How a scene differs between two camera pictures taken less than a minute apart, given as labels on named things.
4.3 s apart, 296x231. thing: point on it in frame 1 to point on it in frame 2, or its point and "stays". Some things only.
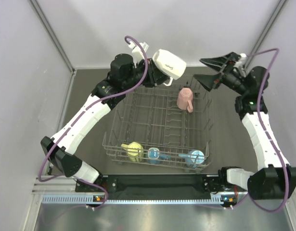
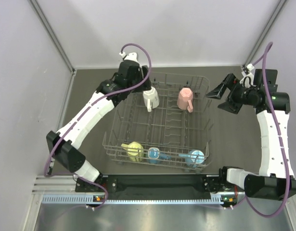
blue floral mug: (154, 157) stays
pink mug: (185, 100) stays
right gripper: (212, 82) to (230, 106)
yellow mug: (135, 151) stays
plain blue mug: (194, 158) stays
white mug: (173, 66) to (151, 98)
